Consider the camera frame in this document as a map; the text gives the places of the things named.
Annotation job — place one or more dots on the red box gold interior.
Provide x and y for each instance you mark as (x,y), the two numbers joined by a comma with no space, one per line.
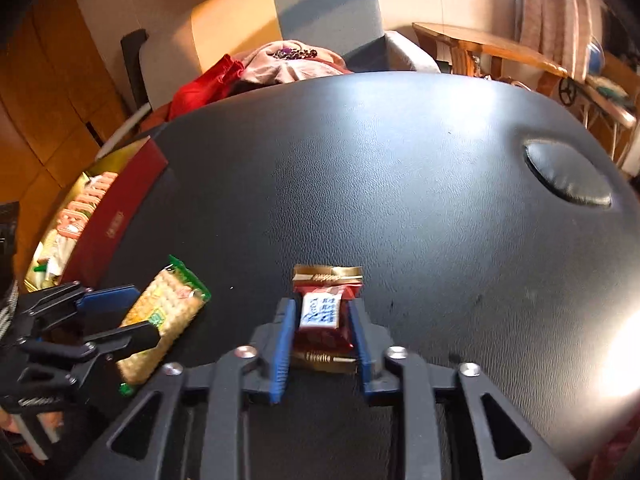
(58,260)

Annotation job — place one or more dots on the pink striped curtain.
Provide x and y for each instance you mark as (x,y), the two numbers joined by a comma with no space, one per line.
(562,30)

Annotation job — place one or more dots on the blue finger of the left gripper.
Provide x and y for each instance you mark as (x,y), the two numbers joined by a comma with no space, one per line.
(115,299)
(125,341)

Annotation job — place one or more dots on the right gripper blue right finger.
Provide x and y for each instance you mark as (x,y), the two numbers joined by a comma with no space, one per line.
(440,408)

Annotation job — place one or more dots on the pink garment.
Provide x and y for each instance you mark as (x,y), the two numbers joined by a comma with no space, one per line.
(286,61)

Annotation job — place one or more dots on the red garment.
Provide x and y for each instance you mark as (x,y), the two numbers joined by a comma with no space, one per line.
(213,85)

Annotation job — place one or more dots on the wooden side table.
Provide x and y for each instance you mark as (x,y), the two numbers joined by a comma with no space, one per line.
(479,54)

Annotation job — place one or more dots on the green cracker pack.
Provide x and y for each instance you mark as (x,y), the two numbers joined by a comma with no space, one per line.
(170,303)

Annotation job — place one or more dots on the cluttered white desk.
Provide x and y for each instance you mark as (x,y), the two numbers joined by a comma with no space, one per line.
(611,111)

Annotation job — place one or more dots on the red candy wrapper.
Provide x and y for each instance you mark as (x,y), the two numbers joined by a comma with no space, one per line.
(323,341)

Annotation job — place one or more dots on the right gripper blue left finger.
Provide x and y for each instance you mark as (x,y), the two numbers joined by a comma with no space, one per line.
(142,442)

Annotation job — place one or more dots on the grey armchair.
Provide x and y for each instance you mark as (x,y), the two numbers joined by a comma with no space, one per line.
(159,64)

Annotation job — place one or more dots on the orange plastic rack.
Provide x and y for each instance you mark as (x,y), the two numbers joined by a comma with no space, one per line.
(73,218)

